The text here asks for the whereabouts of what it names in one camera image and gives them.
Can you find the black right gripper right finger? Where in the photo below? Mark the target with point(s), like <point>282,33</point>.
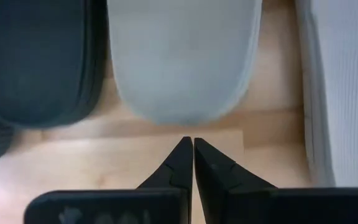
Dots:
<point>219,186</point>

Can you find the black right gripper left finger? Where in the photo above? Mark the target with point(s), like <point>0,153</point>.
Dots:
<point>169,183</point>

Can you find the grey rubber slide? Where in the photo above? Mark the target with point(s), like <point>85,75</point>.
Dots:
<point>343,93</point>
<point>182,62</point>

